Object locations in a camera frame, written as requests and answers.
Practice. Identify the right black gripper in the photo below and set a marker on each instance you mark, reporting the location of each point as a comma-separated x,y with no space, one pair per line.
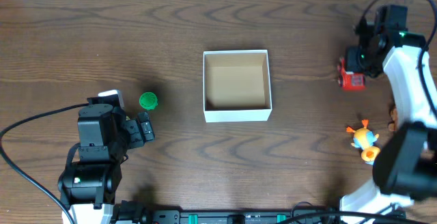
351,63

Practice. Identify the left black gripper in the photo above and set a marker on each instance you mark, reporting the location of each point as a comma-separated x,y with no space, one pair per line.
137,130

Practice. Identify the red toy fire truck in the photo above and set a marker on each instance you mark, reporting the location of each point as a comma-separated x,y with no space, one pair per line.
349,81

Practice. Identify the brown plush toy with orange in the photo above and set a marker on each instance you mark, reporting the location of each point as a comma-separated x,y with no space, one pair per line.
392,126

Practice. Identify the orange blue toy duck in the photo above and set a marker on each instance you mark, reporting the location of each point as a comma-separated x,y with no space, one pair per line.
365,140

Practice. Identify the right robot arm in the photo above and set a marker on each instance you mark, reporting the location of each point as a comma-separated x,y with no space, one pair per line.
400,175

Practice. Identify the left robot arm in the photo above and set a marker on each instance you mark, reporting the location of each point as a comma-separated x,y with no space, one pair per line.
93,167

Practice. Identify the green ridged round toy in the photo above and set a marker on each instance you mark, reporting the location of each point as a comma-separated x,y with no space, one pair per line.
148,101

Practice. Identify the white cardboard box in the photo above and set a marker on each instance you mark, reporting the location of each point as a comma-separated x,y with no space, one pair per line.
236,86

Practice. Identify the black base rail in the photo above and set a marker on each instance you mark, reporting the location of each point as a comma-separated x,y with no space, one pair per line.
235,217

